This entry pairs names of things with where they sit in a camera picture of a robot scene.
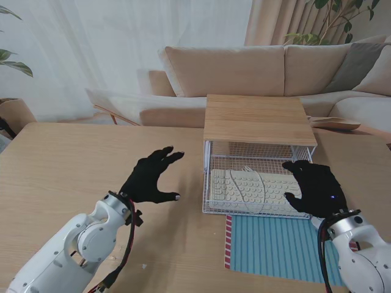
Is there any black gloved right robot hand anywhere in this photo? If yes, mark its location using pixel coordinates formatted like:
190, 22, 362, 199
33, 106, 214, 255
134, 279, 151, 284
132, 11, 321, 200
281, 159, 349, 219

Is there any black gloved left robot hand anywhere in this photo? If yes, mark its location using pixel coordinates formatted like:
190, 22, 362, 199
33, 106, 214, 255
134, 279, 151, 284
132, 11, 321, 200
119, 145, 186, 204

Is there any blue striped mouse pad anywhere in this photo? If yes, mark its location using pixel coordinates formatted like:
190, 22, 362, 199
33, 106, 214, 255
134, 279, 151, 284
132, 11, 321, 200
224, 214, 346, 288

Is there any white wire drawer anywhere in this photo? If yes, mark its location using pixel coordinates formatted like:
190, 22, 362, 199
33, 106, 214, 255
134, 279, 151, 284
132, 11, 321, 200
201, 153, 316, 219

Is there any cream keyboard with round keys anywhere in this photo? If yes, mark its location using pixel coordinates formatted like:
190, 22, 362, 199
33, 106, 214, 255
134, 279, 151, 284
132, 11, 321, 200
208, 168, 304, 212

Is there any white cable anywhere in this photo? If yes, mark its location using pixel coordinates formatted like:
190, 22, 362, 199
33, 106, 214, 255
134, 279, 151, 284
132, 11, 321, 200
227, 166, 267, 215

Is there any wooden dish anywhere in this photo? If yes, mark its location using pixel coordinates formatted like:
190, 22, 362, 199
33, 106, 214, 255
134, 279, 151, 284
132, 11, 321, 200
309, 116, 362, 131

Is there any gray cushion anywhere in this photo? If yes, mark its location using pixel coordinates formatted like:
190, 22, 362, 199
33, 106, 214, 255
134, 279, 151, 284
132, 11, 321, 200
323, 42, 388, 94

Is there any white sheer curtain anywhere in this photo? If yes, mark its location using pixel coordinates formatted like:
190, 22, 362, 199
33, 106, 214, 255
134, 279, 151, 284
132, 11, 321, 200
0, 0, 255, 123

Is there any beige sofa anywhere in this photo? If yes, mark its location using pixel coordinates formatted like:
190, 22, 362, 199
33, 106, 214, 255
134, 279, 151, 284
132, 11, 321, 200
84, 34, 391, 136

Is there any beige plant pot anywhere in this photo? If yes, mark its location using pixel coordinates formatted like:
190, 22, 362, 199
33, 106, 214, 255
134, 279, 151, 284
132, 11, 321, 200
0, 97, 38, 142

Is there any black tripod stand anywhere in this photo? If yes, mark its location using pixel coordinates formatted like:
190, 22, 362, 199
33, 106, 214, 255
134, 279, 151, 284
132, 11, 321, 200
0, 117, 16, 142

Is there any green plant in beige pot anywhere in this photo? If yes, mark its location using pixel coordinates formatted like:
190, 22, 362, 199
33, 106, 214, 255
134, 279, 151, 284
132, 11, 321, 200
0, 5, 34, 79

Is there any tall green leafy plant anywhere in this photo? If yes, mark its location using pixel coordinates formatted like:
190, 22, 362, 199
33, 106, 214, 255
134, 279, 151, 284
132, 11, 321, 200
283, 0, 380, 47

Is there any beige curtain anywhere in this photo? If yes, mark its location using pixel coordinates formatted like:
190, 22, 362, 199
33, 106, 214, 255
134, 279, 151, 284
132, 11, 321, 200
243, 0, 391, 47

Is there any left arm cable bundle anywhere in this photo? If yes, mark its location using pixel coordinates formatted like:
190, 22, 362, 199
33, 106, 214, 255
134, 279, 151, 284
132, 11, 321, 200
87, 197, 145, 293

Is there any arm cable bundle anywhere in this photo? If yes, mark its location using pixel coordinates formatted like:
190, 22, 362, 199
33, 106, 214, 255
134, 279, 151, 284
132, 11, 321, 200
316, 217, 334, 293
87, 197, 145, 293

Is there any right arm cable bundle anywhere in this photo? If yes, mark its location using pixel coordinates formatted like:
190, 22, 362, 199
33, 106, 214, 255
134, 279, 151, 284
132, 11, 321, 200
316, 217, 334, 293

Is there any wire organizer with wooden top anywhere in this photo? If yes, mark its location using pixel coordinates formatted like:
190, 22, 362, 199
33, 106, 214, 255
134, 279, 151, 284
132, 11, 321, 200
202, 93, 318, 190

